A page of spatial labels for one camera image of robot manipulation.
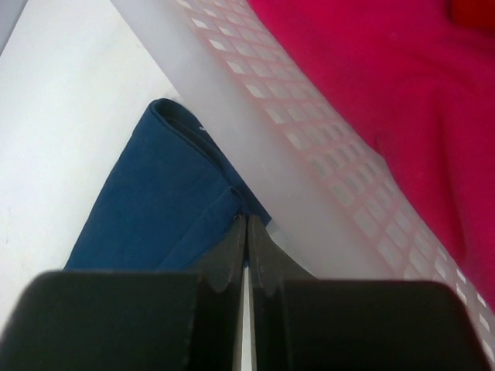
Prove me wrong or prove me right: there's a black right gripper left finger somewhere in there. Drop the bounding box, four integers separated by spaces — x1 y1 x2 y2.
189 216 246 370

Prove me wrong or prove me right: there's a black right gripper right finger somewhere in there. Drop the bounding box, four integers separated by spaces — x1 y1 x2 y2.
247 216 316 370

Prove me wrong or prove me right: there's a blue printed t shirt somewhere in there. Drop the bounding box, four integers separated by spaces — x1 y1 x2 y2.
66 98 271 271

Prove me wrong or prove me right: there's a red t shirt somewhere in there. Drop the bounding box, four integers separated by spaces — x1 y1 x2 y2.
451 0 495 29

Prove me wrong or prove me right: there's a white plastic basket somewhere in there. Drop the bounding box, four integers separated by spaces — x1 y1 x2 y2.
114 1 494 361

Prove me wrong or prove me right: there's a pink t shirt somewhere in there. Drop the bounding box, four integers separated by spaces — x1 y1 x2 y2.
251 1 494 302

